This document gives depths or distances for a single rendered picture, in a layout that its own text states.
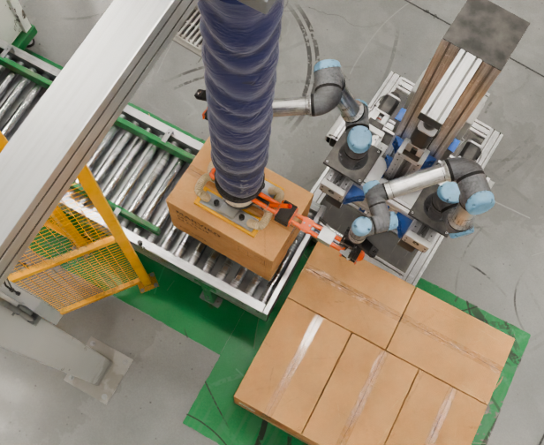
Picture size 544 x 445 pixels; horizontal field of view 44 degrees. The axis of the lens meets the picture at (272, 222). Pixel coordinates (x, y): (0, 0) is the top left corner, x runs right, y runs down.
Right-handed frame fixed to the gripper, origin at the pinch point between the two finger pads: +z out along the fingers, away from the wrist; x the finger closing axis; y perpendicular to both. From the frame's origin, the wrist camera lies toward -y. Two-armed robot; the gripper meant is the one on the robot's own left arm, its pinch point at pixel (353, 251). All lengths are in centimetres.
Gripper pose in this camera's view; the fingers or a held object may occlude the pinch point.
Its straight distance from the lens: 307.2
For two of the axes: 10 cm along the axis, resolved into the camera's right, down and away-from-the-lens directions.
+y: -8.6, -4.9, 1.3
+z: -0.4, 3.1, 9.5
